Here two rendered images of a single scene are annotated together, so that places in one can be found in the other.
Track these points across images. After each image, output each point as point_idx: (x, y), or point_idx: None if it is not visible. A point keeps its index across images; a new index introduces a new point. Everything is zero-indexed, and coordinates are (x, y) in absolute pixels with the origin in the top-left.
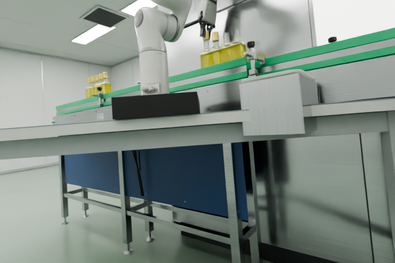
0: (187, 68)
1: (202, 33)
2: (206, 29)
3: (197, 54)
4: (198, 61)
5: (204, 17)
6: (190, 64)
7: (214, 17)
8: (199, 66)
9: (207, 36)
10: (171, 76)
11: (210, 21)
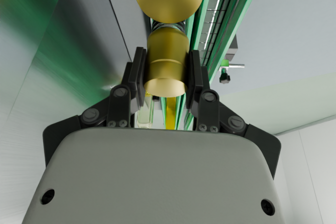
0: (108, 90)
1: (206, 68)
2: (196, 83)
3: (87, 105)
4: (89, 82)
5: (258, 153)
6: (103, 93)
7: (71, 211)
8: (93, 67)
9: (179, 47)
10: (242, 18)
11: (164, 139)
